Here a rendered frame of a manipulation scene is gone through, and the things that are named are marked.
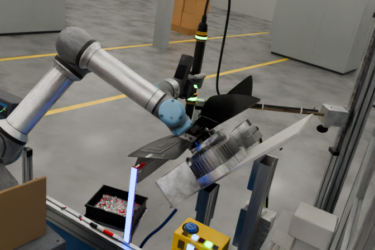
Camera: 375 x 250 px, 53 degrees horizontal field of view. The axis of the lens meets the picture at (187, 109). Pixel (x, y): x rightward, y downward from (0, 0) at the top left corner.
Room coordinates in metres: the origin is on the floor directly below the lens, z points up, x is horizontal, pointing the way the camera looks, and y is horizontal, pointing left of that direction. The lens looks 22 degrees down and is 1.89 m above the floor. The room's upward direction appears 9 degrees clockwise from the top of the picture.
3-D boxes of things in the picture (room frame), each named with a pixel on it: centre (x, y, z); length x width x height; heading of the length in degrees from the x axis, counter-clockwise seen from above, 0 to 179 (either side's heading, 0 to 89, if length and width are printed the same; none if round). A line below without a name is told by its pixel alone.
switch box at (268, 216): (1.49, -0.41, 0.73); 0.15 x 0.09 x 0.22; 64
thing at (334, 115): (1.53, -0.63, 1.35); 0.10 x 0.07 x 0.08; 99
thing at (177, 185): (1.37, -0.01, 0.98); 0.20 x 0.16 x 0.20; 64
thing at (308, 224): (1.35, -0.61, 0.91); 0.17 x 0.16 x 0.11; 64
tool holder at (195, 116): (1.43, -0.02, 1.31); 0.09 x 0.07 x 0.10; 99
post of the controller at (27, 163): (1.34, 0.63, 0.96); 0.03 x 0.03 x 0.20; 64
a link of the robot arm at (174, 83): (1.26, 0.07, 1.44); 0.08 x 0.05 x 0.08; 64
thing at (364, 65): (1.54, -0.68, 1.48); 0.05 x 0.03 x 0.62; 9
